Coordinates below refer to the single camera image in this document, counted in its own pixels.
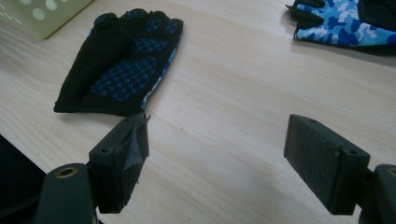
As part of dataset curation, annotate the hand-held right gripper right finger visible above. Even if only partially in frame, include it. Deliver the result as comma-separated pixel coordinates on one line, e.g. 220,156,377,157
283,113,372,217

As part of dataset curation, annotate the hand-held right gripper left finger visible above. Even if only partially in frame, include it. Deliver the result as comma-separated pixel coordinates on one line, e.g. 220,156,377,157
88,111,151,216

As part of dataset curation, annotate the pale yellow plastic basket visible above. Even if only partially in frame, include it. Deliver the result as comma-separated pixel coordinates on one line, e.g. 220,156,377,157
0,0,94,40

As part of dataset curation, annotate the blue camouflage fingerless glove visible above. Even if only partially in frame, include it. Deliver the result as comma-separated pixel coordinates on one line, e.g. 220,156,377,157
285,0,396,57
53,7,185,118

